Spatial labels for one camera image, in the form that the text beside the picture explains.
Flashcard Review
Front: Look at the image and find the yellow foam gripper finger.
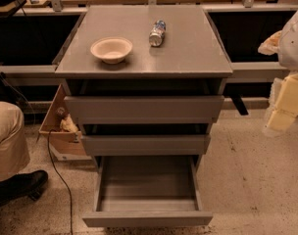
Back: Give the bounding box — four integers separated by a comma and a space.
263, 71, 298, 137

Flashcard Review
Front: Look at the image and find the grey bottom drawer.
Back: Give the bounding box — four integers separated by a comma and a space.
82, 156, 213, 227

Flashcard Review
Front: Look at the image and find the grey drawer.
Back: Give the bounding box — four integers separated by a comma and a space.
82, 156, 213, 227
82, 123, 211, 156
64, 79, 225, 125

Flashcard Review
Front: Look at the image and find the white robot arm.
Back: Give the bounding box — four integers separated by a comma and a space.
258, 10, 298, 136

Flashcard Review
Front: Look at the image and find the grey top drawer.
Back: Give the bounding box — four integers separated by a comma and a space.
64, 79, 225, 125

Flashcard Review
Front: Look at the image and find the grey drawer cabinet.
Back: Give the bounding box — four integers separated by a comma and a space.
56, 5, 232, 163

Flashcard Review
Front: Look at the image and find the grey middle drawer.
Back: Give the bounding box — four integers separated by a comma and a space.
82, 123, 211, 156

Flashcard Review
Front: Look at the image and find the crushed soda can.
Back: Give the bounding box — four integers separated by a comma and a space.
149, 20, 166, 47

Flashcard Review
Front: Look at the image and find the beige paper bowl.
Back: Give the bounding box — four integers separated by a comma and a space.
90, 37, 133, 65

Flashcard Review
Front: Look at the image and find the crumpled item in crate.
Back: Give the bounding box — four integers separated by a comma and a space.
56, 107, 78, 133

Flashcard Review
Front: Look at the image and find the black leather shoe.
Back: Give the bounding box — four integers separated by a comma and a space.
0, 170, 48, 207

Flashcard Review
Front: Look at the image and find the person's khaki trouser leg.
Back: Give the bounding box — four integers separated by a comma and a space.
0, 102, 30, 182

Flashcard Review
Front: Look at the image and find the grey metal rail frame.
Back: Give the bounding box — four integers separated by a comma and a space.
0, 6, 292, 101

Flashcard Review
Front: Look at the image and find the black floor cable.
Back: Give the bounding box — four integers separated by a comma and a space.
46, 128, 75, 235

